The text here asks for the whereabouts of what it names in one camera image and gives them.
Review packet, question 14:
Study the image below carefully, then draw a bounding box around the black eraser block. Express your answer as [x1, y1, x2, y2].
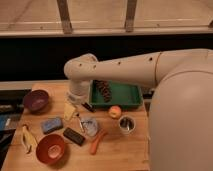
[63, 128, 85, 146]

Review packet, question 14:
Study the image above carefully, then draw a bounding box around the green plastic tray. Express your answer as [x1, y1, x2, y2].
[89, 82, 143, 109]

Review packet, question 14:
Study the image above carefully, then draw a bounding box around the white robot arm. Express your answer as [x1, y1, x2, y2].
[64, 49, 213, 171]

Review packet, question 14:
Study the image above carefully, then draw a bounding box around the small fork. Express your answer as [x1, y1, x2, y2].
[75, 113, 85, 133]

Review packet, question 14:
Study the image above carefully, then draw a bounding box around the blue sponge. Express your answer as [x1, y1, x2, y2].
[41, 117, 63, 134]

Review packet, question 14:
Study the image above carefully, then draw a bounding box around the orange carrot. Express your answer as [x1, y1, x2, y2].
[89, 130, 107, 155]

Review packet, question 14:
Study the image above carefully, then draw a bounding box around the dark red grape bunch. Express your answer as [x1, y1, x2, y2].
[96, 80, 111, 102]

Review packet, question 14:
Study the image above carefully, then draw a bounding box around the peach apple fruit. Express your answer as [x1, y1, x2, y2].
[108, 105, 122, 119]

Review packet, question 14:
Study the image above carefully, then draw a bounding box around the red bowl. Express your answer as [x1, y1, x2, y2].
[36, 134, 66, 165]

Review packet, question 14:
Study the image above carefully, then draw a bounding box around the yellow banana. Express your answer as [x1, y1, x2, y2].
[21, 124, 37, 154]

